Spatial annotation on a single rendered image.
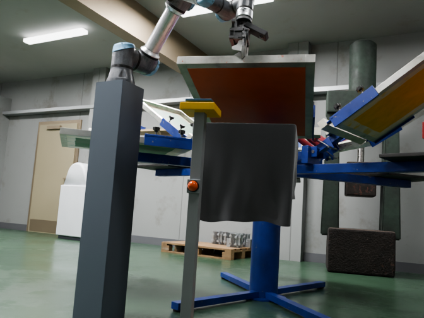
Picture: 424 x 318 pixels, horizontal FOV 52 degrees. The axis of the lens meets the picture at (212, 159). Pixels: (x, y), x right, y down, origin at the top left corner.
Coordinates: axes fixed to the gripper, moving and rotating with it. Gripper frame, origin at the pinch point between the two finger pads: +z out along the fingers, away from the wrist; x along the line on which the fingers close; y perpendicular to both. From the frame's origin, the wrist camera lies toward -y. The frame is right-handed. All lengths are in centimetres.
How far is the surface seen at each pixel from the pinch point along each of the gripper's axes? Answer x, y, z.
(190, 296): 1, 11, 98
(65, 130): -49, 108, 13
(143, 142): -71, 69, 10
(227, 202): -19, 5, 58
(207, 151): -13.6, 14.8, 36.9
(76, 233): -478, 329, 3
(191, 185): 14, 12, 61
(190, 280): 2, 11, 92
